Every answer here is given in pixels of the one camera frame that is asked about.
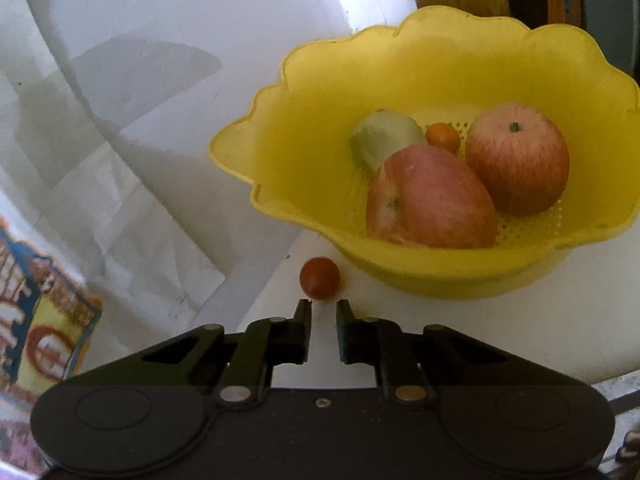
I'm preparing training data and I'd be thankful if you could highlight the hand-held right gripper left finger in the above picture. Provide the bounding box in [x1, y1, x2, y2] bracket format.
[75, 299, 312, 408]

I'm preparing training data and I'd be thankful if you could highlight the grey cabinet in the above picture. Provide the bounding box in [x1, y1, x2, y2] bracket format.
[580, 0, 640, 81]

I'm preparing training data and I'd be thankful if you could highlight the red cherry tomato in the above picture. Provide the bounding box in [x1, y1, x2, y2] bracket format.
[299, 256, 341, 301]

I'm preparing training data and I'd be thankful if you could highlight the red apple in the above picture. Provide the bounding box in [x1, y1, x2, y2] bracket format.
[465, 102, 571, 217]
[365, 145, 499, 249]

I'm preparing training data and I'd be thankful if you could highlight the yellow plastic colander bowl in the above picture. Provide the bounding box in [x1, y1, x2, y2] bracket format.
[209, 5, 640, 301]

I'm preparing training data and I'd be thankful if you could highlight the brown kiwi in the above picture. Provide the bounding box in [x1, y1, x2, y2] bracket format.
[349, 109, 428, 176]

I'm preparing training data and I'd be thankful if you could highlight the small orange kumquat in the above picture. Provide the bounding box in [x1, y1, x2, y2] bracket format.
[425, 122, 461, 154]

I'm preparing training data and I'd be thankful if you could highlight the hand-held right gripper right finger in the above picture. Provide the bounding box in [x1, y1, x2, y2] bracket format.
[336, 299, 576, 407]

